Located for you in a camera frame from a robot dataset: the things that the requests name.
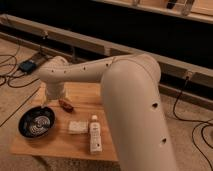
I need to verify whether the dark ceramic bowl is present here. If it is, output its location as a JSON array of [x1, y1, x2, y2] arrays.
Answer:
[[18, 106, 55, 139]]

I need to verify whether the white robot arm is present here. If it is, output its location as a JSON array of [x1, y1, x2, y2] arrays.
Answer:
[[38, 54, 179, 171]]

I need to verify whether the small brown red object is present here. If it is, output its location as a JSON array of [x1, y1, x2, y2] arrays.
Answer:
[[58, 99, 73, 113]]

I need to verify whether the white tube bottle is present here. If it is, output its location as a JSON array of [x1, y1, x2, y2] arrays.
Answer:
[[89, 115, 102, 154]]

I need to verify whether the wooden table board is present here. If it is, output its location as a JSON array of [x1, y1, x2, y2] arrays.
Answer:
[[10, 83, 117, 161]]

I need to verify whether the beige sponge block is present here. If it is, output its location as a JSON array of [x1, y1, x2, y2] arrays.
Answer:
[[68, 121, 88, 134]]

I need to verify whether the blue black power box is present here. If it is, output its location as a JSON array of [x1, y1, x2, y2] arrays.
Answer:
[[18, 60, 36, 74]]

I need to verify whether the black cables left floor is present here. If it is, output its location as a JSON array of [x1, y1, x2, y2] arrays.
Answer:
[[0, 53, 43, 89]]

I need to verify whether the black cable right floor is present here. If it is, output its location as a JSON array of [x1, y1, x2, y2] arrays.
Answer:
[[172, 75, 213, 161]]

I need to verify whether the long wooden beam rail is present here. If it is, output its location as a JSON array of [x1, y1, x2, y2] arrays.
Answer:
[[0, 14, 213, 87]]

